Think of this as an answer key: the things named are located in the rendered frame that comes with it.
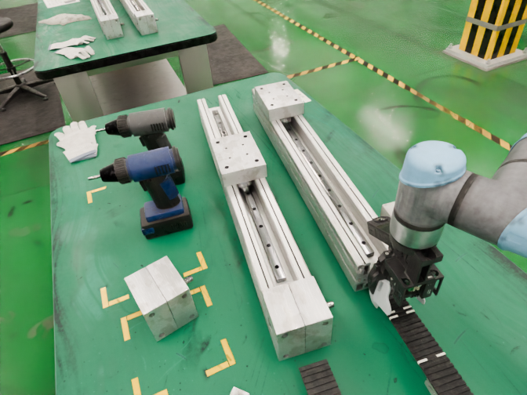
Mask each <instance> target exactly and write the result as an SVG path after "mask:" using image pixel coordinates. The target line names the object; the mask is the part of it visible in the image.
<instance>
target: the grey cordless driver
mask: <svg viewBox="0 0 527 395"><path fill-rule="evenodd" d="M175 128H176V120H175V116H174V113H173V109H171V108H170V107H168V108H167V110H166V109H165V108H164V107H163V108H158V109H154V110H149V111H139V112H134V113H129V116H128V115H127V114H123V115H119V116H118V117H117V119H115V120H113V121H109V122H108V123H106V124H105V129H96V130H95V131H96V132H102V131H106V133H107V134H108V135H114V136H122V137H123V138H127V137H132V135H133V136H139V140H140V142H141V143H142V145H143V147H145V146H146V148H147V150H155V149H158V148H162V147H169V149H171V148H172V146H171V144H170V142H169V140H168V138H167V136H166V134H165V133H164V132H168V131H169V129H172V130H174V129H175ZM180 159H181V162H182V166H183V168H182V169H181V171H178V169H177V170H175V173H172V174H170V176H171V178H172V179H173V182H174V183H175V185H177V184H182V183H185V174H184V164H183V161H182V158H180Z"/></svg>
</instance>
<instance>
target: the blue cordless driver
mask: <svg viewBox="0 0 527 395"><path fill-rule="evenodd" d="M182 168H183V166H182V162H181V159H180V154H179V151H178V147H175V146H172V148H171V149H169V147H162V148H158V149H155V150H149V151H144V152H141V153H137V154H131V155H128V156H127V158H125V157H123V158H116V159H115V160H114V163H112V164H110V165H108V166H106V167H104V168H102V169H100V174H99V175H98V176H91V177H88V180H91V179H98V178H101V179H102V181H103V182H120V184H121V185H122V184H126V183H131V182H132V181H133V180H134V182H139V183H140V185H141V186H142V188H143V190H144V191H148V193H149V194H150V196H151V198H152V200H153V201H148V202H145V203H144V207H142V208H140V225H141V231H142V233H143V235H145V238H146V239H148V240H149V239H152V238H156V237H161V236H164V235H167V234H172V233H176V232H179V231H182V230H187V229H191V228H192V227H193V225H194V224H193V221H192V218H191V212H190V209H189V205H188V203H187V199H186V198H185V197H181V195H180V194H179V191H178V190H177V188H176V185H175V183H174V182H173V179H172V178H171V176H170V174H172V173H175V170H177V169H178V171H181V169H182Z"/></svg>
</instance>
